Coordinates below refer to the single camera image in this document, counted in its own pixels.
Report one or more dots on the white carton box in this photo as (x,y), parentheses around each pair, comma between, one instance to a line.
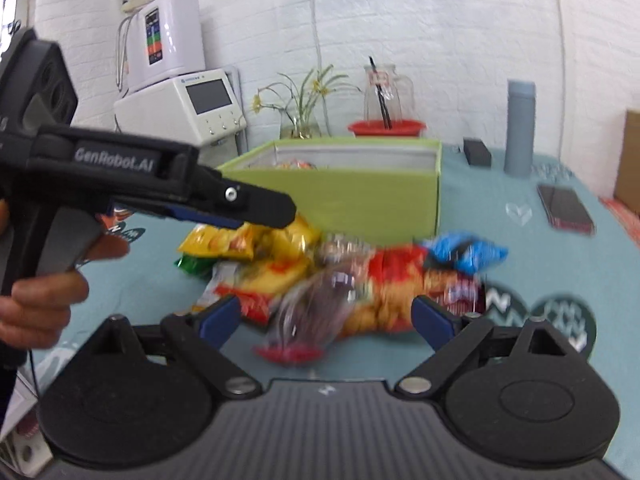
(20,440)

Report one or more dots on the green storage box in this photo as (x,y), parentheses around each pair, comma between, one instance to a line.
(350,200)

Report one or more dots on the window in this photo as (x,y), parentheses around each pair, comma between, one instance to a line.
(7,10)

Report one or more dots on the grey thermos bottle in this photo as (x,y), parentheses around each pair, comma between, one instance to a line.
(520,130)

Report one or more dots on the black straw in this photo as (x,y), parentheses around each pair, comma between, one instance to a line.
(381,97)

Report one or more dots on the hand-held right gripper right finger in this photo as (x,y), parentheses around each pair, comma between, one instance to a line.
(431,322)

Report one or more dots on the teal printed tablecloth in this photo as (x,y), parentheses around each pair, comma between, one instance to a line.
(475,195)

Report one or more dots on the smartphone with red case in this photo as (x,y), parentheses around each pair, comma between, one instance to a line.
(567,207)

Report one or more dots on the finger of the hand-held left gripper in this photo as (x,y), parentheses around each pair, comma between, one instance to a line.
(250,205)

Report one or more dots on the red plastic basket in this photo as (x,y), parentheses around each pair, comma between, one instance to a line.
(370,129)

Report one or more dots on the pile of mixed snack bags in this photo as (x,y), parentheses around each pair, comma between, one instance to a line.
(280,272)

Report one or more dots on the glass vase with yellow flowers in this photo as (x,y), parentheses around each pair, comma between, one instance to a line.
(302,105)

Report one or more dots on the white machine with screen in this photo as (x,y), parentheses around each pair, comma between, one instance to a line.
(150,110)

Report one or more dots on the clear glass pitcher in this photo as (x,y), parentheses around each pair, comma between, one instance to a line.
(400,95)

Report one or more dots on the blue snack packet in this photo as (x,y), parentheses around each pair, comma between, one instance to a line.
(465,255)

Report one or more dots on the small black box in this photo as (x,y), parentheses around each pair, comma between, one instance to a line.
(477,152)

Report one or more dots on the person's left hand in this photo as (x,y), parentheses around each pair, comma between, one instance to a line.
(40,310)

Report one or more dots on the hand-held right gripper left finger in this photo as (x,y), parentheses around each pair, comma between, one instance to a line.
(220,319)

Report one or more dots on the cardboard box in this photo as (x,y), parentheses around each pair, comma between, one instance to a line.
(630,160)

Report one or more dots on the tall white water purifier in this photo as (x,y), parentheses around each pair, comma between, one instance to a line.
(170,40)

